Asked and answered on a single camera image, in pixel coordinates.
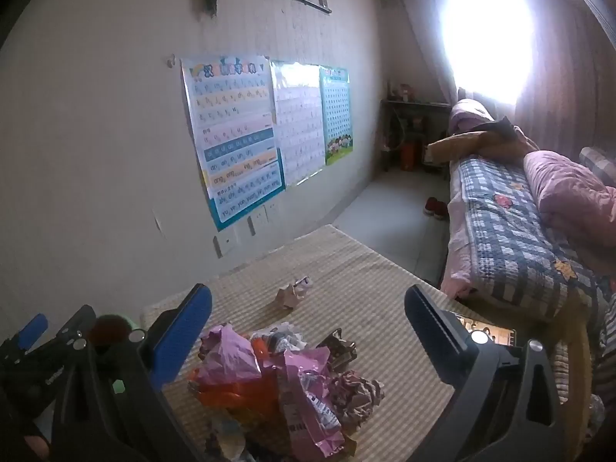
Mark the striped curtain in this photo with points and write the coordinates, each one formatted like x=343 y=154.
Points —
x=558 y=96

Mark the plaid pillow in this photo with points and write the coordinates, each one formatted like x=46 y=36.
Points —
x=599 y=166

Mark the teal number chart poster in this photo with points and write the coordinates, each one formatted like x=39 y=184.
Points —
x=337 y=115

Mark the pink duvet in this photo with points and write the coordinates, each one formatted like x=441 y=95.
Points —
x=568 y=192

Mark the dark brown dotted wrapper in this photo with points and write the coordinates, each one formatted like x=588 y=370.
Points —
x=339 y=349

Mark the white and pink chart poster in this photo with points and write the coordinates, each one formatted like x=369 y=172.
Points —
x=298 y=125

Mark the pink printed packet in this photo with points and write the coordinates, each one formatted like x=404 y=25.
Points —
x=308 y=404

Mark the orange wrapper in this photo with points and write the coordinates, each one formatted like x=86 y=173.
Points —
x=226 y=397

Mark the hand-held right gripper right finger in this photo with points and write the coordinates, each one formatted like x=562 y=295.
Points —
x=430 y=337

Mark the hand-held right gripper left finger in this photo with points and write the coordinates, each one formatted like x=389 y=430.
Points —
x=183 y=337

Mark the red container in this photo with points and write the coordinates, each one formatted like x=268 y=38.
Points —
x=408 y=154

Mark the dark shelf unit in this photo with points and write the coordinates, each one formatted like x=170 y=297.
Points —
x=418 y=106

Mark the crumpled pale pink wrapper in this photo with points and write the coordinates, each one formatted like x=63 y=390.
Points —
x=356 y=392

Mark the red bin with green rim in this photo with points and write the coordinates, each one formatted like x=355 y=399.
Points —
x=108 y=329

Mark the smartphone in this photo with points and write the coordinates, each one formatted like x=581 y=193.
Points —
x=495 y=334

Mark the white double wall socket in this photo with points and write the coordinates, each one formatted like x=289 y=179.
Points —
x=262 y=216

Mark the pink bed sheet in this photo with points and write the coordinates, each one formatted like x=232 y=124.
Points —
x=457 y=250

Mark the dusty pink foil wrapper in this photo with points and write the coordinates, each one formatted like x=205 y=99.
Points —
x=291 y=296

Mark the blue letter chart poster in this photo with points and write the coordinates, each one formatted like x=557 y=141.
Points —
x=231 y=144

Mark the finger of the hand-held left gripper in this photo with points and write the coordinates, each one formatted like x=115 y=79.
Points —
x=32 y=329
x=82 y=320

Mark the brown coat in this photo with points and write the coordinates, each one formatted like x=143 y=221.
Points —
x=462 y=147

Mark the black garment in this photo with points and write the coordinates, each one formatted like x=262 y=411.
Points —
x=500 y=130

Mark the folded pink blanket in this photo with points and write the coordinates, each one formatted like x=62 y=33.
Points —
x=469 y=115

